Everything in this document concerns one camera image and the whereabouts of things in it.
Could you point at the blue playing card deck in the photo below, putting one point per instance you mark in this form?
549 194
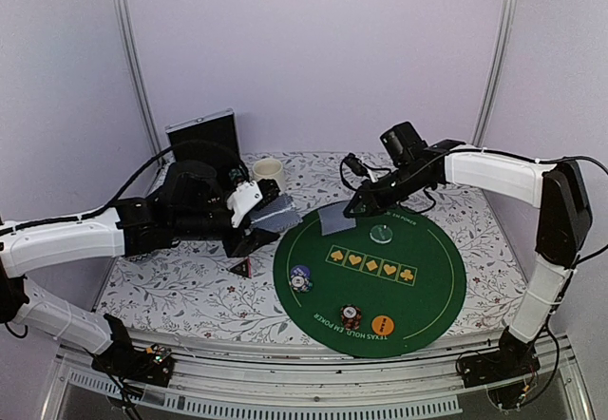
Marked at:
278 216

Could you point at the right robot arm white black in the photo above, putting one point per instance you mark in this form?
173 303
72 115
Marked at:
555 187

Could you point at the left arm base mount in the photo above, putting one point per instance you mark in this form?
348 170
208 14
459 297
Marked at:
152 366

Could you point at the right aluminium frame post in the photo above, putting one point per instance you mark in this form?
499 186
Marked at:
506 19

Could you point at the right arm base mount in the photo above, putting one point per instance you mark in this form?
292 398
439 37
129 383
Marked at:
508 361

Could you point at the clear dealer button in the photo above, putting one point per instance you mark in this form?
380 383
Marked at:
381 234

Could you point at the left aluminium frame post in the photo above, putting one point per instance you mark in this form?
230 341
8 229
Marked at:
136 74

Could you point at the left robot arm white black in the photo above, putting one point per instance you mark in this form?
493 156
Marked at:
194 202

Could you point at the green round poker mat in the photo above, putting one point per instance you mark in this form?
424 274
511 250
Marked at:
418 279

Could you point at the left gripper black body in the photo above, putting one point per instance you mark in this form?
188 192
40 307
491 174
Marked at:
237 246

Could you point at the poker chip row right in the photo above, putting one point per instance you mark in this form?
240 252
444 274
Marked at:
237 177

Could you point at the small poker chip stack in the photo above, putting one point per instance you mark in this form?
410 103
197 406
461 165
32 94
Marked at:
301 284

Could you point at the aluminium frame post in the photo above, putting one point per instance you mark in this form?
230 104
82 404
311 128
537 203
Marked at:
506 19
136 74

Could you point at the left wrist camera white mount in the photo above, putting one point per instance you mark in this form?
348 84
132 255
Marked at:
251 195

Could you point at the white ceramic cup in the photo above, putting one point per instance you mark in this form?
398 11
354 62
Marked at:
270 169

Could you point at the aluminium poker chip case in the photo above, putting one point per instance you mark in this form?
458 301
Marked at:
211 139

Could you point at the black triangular button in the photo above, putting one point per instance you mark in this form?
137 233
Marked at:
242 268

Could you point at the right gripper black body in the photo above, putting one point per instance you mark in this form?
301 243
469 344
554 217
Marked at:
389 196

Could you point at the orange big blind button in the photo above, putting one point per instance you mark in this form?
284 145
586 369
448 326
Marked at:
383 325

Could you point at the purple small blind button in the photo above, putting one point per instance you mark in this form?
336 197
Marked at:
300 271

